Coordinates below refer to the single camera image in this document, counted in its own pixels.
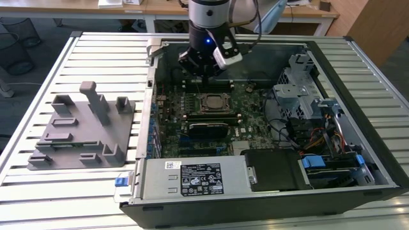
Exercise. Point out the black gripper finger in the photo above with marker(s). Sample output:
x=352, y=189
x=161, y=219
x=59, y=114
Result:
x=217, y=72
x=187, y=62

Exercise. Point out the silver CPU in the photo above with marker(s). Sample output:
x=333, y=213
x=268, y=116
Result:
x=215, y=101

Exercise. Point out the thin metal locking lever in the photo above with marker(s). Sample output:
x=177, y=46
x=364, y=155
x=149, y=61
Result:
x=199, y=90
x=220, y=109

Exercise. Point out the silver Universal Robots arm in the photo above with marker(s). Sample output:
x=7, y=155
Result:
x=208, y=12

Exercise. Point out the CPU socket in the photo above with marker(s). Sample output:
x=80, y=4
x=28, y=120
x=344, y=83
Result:
x=200, y=109

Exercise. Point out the black RAM slot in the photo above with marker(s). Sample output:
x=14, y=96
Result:
x=223, y=91
x=211, y=115
x=223, y=88
x=212, y=119
x=224, y=82
x=223, y=85
x=213, y=122

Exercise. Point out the coin cell battery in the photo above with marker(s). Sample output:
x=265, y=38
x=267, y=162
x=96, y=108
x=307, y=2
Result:
x=249, y=89

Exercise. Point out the silver metal drive cage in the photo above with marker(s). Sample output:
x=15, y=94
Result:
x=289, y=92

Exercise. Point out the black graphics card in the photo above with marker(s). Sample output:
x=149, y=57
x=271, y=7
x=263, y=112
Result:
x=208, y=131

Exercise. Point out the green motherboard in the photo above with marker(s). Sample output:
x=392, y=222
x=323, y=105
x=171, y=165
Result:
x=256, y=125

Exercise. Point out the silver chipset heatsink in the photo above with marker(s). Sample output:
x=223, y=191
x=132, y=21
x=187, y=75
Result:
x=240, y=147

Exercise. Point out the black expansion slot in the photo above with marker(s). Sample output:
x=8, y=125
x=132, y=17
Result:
x=199, y=152

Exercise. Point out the grey parts rack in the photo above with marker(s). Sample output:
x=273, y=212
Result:
x=116, y=130

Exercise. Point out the small dark box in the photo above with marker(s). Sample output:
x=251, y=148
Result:
x=325, y=6

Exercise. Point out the green RAM stick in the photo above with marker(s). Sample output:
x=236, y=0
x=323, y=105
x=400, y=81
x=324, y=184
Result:
x=77, y=144

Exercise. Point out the silver power supply unit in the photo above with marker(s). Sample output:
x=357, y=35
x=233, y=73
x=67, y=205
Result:
x=153, y=177

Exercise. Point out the hard disk in blue carrier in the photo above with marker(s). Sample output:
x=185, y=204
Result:
x=313, y=163

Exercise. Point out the wooden desk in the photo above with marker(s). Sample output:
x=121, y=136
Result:
x=42, y=6

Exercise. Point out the black mesh waste bin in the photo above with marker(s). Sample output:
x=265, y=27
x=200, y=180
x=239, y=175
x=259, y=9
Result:
x=16, y=55
x=24, y=28

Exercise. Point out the wooden cabinet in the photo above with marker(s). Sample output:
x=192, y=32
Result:
x=377, y=28

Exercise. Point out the blue case latch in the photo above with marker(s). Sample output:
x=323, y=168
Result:
x=120, y=182

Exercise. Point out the blue plastic clip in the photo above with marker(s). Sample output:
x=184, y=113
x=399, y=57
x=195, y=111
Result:
x=360, y=160

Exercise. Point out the black PC case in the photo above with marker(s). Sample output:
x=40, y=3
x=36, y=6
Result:
x=224, y=212

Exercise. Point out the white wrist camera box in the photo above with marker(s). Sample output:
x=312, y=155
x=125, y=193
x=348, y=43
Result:
x=231, y=61

